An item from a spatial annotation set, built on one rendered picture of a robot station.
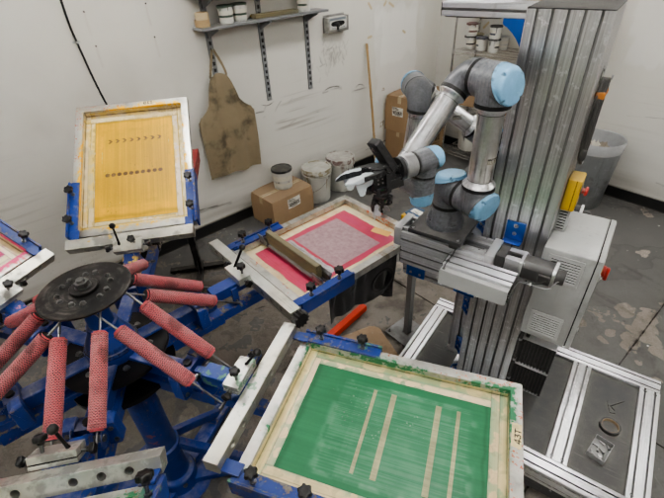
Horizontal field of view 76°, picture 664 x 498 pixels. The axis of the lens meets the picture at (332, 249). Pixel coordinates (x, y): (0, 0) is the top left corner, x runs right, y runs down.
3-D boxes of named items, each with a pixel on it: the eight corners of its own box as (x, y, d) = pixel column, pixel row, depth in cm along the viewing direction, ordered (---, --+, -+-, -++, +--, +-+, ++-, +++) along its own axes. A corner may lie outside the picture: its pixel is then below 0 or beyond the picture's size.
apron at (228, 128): (259, 161, 410) (241, 41, 348) (264, 163, 405) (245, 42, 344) (209, 179, 383) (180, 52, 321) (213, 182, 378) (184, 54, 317)
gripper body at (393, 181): (375, 198, 124) (408, 187, 129) (373, 170, 120) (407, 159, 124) (362, 191, 130) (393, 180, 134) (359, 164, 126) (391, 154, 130)
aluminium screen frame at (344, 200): (345, 200, 257) (345, 194, 255) (421, 239, 221) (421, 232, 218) (231, 254, 217) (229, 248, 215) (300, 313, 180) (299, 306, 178)
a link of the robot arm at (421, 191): (415, 191, 149) (418, 162, 142) (438, 205, 141) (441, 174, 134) (397, 198, 146) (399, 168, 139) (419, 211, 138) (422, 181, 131)
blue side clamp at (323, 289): (347, 279, 199) (347, 267, 195) (355, 284, 196) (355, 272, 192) (295, 310, 184) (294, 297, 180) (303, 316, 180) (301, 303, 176)
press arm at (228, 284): (242, 280, 194) (240, 271, 191) (249, 286, 190) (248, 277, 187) (208, 297, 185) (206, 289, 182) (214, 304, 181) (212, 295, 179)
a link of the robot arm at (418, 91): (440, 84, 177) (418, 189, 205) (433, 77, 186) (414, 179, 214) (412, 82, 176) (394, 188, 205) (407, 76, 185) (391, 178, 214)
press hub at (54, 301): (199, 430, 243) (119, 232, 164) (233, 481, 218) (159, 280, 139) (130, 476, 223) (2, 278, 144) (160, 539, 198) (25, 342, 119)
